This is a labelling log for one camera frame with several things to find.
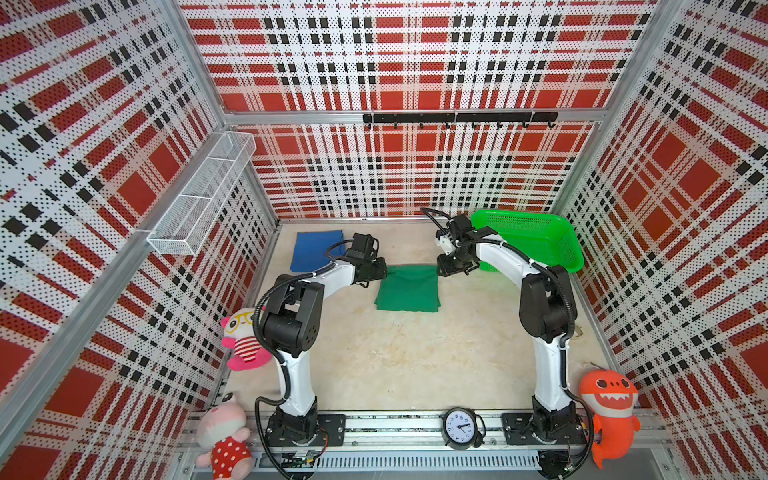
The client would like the white wire mesh shelf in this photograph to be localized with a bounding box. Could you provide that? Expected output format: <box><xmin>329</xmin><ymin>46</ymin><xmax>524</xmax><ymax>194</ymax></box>
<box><xmin>148</xmin><ymin>131</ymin><xmax>255</xmax><ymax>256</ymax></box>

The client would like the pink plush with strawberry dress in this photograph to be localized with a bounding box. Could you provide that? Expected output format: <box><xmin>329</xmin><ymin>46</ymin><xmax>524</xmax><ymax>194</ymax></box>
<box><xmin>195</xmin><ymin>392</ymin><xmax>255</xmax><ymax>479</ymax></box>

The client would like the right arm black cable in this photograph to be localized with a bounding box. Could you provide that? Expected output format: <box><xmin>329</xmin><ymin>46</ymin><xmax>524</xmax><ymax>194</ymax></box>
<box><xmin>419</xmin><ymin>206</ymin><xmax>596</xmax><ymax>480</ymax></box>

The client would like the blue tank top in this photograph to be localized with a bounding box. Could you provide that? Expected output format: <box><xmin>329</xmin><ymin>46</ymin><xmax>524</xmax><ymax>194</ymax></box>
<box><xmin>290</xmin><ymin>230</ymin><xmax>344</xmax><ymax>273</ymax></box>

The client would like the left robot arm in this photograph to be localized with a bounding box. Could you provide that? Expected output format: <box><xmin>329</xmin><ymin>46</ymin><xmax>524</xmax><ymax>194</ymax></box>
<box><xmin>253</xmin><ymin>233</ymin><xmax>387</xmax><ymax>446</ymax></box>

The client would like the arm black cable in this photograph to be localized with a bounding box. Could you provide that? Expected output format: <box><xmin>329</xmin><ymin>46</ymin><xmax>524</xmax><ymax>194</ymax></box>
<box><xmin>419</xmin><ymin>206</ymin><xmax>596</xmax><ymax>480</ymax></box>
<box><xmin>251</xmin><ymin>238</ymin><xmax>355</xmax><ymax>480</ymax></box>

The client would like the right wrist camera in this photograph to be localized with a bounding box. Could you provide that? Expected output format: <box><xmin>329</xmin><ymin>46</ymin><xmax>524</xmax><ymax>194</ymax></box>
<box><xmin>435</xmin><ymin>233</ymin><xmax>455</xmax><ymax>257</ymax></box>

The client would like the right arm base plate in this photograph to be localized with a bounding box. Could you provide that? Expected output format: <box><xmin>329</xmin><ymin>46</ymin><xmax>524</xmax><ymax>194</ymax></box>
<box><xmin>501</xmin><ymin>412</ymin><xmax>589</xmax><ymax>447</ymax></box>

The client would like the pink plush with yellow glasses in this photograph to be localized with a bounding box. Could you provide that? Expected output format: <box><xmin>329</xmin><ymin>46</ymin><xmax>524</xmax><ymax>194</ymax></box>
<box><xmin>220</xmin><ymin>308</ymin><xmax>272</xmax><ymax>372</ymax></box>

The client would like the black hook rail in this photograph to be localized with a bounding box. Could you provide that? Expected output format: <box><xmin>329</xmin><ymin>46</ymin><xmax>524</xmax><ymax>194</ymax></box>
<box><xmin>362</xmin><ymin>111</ymin><xmax>559</xmax><ymax>127</ymax></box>

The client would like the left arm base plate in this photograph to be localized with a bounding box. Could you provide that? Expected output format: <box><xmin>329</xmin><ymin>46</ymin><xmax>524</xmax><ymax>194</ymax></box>
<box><xmin>265</xmin><ymin>412</ymin><xmax>346</xmax><ymax>447</ymax></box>

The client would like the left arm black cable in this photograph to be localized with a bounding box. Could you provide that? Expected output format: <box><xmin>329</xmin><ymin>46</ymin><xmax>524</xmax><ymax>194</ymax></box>
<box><xmin>251</xmin><ymin>238</ymin><xmax>355</xmax><ymax>480</ymax></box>

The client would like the green plastic basket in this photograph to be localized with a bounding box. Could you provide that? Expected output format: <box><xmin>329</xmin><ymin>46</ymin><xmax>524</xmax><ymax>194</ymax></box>
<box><xmin>470</xmin><ymin>210</ymin><xmax>584</xmax><ymax>273</ymax></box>

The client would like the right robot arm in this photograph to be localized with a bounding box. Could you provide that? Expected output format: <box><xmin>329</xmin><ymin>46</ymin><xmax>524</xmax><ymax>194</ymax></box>
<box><xmin>422</xmin><ymin>208</ymin><xmax>578</xmax><ymax>444</ymax></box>

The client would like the small black analog clock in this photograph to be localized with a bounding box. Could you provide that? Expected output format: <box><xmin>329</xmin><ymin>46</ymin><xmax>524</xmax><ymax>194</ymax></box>
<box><xmin>441</xmin><ymin>407</ymin><xmax>487</xmax><ymax>451</ymax></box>

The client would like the red shark plush toy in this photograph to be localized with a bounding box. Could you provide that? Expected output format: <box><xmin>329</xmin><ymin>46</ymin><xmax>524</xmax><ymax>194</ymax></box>
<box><xmin>579</xmin><ymin>370</ymin><xmax>641</xmax><ymax>469</ymax></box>

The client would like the green tank top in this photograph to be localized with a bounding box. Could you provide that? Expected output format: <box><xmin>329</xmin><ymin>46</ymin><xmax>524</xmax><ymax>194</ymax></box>
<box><xmin>375</xmin><ymin>264</ymin><xmax>440</xmax><ymax>313</ymax></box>

